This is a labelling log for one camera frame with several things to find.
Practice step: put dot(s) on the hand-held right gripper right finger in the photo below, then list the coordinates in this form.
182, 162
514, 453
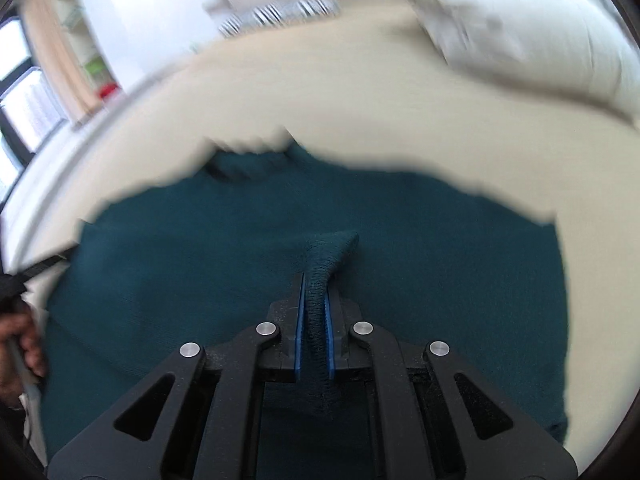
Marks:
330, 340

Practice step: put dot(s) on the red box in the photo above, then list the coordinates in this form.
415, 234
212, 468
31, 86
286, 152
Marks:
108, 91

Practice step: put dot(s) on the beige curtain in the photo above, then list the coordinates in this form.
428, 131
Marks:
55, 50

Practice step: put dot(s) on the green container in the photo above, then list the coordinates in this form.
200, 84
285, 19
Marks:
94, 65

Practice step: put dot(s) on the zebra print pillow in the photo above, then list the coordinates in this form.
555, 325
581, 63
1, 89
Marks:
280, 12

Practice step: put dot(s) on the person's left hand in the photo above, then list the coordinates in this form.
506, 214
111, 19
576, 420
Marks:
20, 330

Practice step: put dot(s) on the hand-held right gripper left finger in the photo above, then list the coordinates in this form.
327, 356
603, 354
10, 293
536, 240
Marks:
300, 330

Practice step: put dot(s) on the bed with beige sheet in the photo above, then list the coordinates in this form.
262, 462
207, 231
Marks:
350, 85

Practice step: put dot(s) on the dark teal knit sweater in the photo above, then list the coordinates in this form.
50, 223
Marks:
200, 260

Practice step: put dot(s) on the window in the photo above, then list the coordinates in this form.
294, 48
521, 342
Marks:
25, 95

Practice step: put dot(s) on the white wall shelf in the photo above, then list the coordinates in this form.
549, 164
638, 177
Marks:
80, 25

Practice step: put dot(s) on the white folded duvet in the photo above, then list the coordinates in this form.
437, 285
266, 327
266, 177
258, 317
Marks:
525, 25

